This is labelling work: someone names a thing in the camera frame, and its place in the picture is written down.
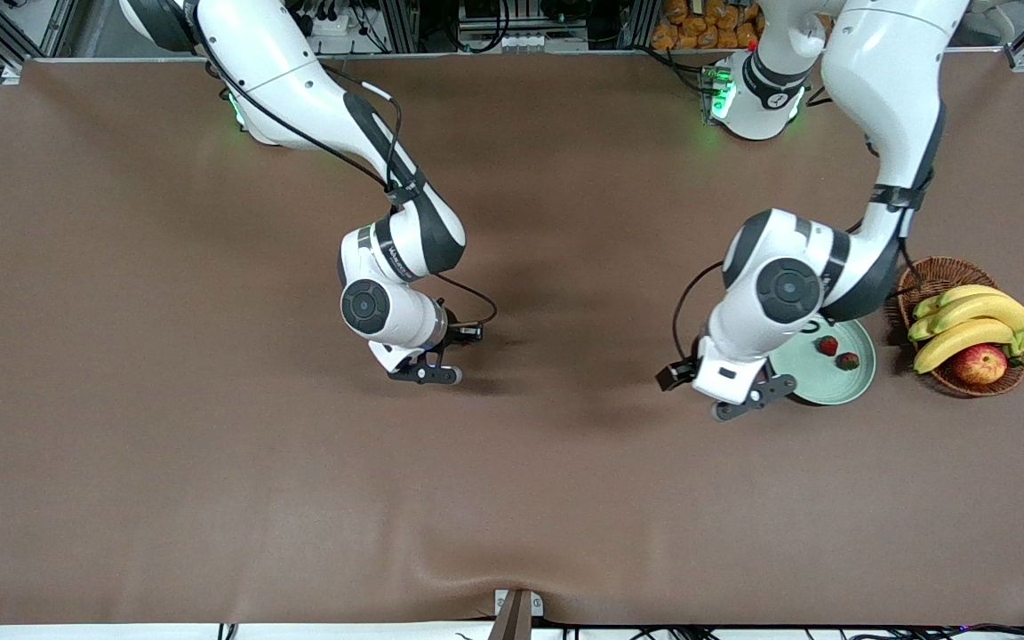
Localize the white terminal block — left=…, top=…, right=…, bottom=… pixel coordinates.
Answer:
left=459, top=31, right=589, bottom=52

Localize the brown wicker basket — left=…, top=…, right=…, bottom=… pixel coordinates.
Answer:
left=897, top=256, right=1024, bottom=398

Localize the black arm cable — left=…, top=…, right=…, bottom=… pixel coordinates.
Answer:
left=188, top=0, right=500, bottom=332
left=672, top=80, right=935, bottom=370

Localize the pale green round plate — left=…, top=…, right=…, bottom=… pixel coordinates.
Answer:
left=765, top=314, right=877, bottom=407

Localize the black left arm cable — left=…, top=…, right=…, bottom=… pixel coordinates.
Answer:
left=672, top=80, right=935, bottom=370

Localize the yellow banana bunch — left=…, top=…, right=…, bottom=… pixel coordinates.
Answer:
left=908, top=284, right=1024, bottom=375

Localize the red apple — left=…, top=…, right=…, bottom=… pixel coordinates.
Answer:
left=952, top=343, right=1009, bottom=387

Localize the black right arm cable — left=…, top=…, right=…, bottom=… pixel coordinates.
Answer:
left=188, top=0, right=500, bottom=332

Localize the pile of orange buns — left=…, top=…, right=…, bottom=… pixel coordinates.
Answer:
left=652, top=0, right=766, bottom=51

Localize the white power strip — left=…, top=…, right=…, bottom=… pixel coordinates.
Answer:
left=299, top=9, right=355, bottom=38

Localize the brown table cloth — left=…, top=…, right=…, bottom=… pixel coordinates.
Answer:
left=0, top=52, right=1024, bottom=628

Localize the grey metal table clamp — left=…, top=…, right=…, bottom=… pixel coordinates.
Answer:
left=487, top=588, right=545, bottom=640

